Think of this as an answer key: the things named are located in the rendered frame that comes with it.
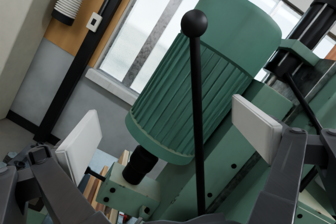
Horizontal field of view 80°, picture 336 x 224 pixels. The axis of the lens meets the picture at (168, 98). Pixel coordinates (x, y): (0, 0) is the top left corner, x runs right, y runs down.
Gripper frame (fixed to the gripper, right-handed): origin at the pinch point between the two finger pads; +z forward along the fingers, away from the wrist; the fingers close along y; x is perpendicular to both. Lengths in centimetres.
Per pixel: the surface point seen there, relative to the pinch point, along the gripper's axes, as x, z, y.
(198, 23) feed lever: 8.3, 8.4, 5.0
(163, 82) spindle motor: -0.9, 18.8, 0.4
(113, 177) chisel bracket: -22.4, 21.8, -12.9
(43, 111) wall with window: -52, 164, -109
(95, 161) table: -34, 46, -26
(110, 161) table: -37, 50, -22
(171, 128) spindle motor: -8.7, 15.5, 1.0
